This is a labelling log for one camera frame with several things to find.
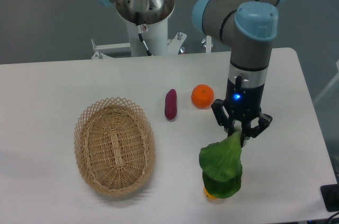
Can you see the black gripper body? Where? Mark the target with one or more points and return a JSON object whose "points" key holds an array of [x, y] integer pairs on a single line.
{"points": [[243, 102]]}

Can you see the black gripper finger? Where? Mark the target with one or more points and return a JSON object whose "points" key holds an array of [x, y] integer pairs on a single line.
{"points": [[224, 120], [264, 121]]}

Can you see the green leafy vegetable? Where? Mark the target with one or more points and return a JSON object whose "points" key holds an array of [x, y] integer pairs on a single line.
{"points": [[221, 166]]}

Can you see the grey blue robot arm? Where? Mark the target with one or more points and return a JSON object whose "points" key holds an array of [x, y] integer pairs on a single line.
{"points": [[248, 27]]}

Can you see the woven wicker basket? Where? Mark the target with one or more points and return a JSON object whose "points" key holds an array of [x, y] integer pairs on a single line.
{"points": [[114, 147]]}

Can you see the orange fruit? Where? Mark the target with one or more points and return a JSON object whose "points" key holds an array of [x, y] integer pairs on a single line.
{"points": [[202, 96]]}

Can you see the purple sweet potato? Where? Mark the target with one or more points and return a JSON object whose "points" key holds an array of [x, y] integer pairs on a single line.
{"points": [[171, 104]]}

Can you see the small yellow toy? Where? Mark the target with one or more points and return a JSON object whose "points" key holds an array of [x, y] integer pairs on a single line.
{"points": [[208, 195]]}

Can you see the black device at table edge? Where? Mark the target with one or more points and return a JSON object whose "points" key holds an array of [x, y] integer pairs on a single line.
{"points": [[330, 197]]}

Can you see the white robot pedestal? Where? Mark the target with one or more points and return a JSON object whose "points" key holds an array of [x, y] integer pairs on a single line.
{"points": [[147, 29]]}

